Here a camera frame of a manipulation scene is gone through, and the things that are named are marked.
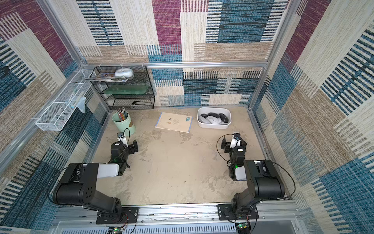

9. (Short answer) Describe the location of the white ribbed mouse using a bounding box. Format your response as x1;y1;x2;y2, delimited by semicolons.
206;116;222;124

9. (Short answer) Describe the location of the mint green pencil cup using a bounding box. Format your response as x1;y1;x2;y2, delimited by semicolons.
112;111;136;135

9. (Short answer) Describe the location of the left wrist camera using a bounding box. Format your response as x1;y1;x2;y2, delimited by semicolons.
117;132;128;145

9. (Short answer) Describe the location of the white oval device on shelf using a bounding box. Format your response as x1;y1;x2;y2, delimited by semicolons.
115;68;134;79

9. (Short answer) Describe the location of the beige open book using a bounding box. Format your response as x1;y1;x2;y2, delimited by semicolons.
155;112;193;133

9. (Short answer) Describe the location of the magazine on shelf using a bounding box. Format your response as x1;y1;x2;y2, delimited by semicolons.
84;73;129;82

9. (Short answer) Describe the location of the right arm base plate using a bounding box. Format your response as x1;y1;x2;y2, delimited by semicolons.
216;203;259;221

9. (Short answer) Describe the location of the grey mouse with buttons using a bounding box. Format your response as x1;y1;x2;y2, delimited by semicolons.
198;116;211;124

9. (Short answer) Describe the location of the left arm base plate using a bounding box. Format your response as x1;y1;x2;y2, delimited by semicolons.
96;207;139;225

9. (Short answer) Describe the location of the white wire wall basket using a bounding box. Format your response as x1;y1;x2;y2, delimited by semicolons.
36;69;93;131

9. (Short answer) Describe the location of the coloured pencils bunch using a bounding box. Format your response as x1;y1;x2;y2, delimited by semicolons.
117;107;128;121

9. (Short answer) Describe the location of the white plastic storage box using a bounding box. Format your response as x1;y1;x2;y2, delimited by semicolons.
197;107;232;129

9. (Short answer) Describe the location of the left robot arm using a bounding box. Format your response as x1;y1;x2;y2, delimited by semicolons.
52;140;139;225

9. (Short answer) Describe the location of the green folder on shelf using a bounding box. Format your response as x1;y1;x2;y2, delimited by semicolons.
101;85;150;95

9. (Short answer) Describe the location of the black wire mesh shelf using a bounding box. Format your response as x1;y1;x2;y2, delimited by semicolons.
86;65;155;110

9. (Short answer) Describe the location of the black mouse with logo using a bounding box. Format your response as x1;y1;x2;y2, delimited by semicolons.
207;112;220;118

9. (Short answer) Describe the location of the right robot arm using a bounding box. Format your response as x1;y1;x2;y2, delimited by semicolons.
218;133;285;221

